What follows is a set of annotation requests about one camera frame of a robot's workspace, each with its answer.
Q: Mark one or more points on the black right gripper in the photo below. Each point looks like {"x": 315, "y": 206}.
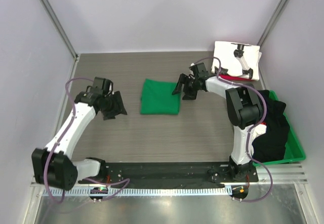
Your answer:
{"x": 189, "y": 95}

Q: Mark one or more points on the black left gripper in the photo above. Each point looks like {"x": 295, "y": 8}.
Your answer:
{"x": 118, "y": 107}

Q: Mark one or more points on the green t shirt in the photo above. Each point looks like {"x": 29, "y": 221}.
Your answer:
{"x": 157, "y": 98}

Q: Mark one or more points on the green plastic bin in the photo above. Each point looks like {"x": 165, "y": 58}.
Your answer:
{"x": 294, "y": 150}

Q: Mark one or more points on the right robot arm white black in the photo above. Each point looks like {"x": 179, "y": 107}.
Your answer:
{"x": 246, "y": 108}

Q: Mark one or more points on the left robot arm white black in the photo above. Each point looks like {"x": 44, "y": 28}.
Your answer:
{"x": 53, "y": 165}

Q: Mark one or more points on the folded red t shirt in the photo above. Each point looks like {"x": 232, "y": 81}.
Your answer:
{"x": 233, "y": 78}

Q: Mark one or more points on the folded white printed t shirt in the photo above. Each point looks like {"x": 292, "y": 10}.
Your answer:
{"x": 236, "y": 60}

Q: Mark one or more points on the white t shirt in bin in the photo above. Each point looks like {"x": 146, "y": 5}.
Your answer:
{"x": 257, "y": 136}

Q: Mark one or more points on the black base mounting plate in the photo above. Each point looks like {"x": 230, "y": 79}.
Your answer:
{"x": 177, "y": 175}

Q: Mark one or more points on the black t shirt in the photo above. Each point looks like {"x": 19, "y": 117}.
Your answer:
{"x": 271, "y": 146}

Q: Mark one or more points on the white slotted cable duct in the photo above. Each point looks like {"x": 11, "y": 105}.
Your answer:
{"x": 101, "y": 191}

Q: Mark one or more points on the aluminium frame rail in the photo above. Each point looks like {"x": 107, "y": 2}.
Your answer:
{"x": 290, "y": 173}

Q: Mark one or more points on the left aluminium corner post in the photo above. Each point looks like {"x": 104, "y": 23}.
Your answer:
{"x": 54, "y": 19}

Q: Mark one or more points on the aluminium corner post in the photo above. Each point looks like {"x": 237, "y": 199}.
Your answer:
{"x": 279, "y": 9}
{"x": 54, "y": 19}

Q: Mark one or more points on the right aluminium corner post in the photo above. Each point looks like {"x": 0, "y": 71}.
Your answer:
{"x": 279, "y": 9}

